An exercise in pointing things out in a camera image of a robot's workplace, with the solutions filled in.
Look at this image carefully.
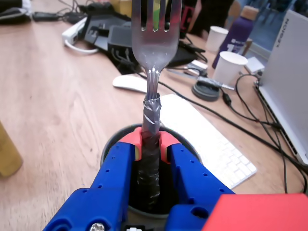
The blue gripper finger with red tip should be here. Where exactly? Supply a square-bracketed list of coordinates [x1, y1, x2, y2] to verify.
[157, 131, 235, 231]
[44, 127, 142, 231]

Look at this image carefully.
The metal fork with taped handle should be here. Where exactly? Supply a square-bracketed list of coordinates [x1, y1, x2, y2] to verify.
[131, 0, 182, 205]

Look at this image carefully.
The tall gray glass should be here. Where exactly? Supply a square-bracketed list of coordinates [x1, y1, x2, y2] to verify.
[101, 124, 203, 218]

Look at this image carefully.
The white keyboard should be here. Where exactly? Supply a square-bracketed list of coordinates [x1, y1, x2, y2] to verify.
[156, 93, 257, 190]

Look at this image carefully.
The dark tape roll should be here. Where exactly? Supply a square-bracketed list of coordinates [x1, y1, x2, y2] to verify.
[192, 78, 221, 102]

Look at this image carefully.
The yellow Red Bull can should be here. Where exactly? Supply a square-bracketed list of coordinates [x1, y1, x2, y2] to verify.
[0, 120, 24, 179]

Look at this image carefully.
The white computer mouse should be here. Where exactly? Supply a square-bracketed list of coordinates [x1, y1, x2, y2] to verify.
[112, 75, 149, 93]

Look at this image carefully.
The white paper cup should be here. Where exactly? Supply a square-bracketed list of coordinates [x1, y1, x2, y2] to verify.
[213, 51, 248, 87]
[205, 26, 229, 52]

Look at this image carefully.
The black slim box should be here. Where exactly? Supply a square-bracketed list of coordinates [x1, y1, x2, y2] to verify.
[168, 40, 205, 68]

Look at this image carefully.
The white charger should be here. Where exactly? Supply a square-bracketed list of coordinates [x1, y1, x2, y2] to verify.
[245, 56, 265, 76]

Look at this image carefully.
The white Legion laptop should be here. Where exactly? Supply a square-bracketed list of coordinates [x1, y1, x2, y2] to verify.
[254, 9, 308, 167]

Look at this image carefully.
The black docking box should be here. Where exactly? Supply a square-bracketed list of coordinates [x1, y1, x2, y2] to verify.
[107, 25, 145, 68]

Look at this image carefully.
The purple water bottle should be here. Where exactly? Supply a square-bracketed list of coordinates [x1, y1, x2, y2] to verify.
[211, 6, 258, 69]

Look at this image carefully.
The black and red bottle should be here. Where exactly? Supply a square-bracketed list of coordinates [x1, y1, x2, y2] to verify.
[179, 0, 202, 38]

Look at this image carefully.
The black flat device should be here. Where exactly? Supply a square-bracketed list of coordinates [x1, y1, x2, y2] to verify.
[84, 13, 132, 52]

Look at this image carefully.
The white power strip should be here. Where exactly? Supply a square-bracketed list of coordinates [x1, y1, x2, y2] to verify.
[62, 16, 99, 54]

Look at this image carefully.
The person in black clothes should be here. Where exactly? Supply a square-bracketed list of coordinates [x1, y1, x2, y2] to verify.
[192, 0, 235, 38]

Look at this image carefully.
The yellow cardboard box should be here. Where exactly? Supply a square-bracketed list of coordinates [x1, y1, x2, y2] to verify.
[109, 0, 132, 19]

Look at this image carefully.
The red wrist camera mount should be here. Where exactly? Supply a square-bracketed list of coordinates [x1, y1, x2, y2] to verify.
[202, 193, 308, 231]

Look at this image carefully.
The black cable with ferrite bead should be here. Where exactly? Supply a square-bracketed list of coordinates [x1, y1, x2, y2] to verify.
[220, 88, 282, 128]

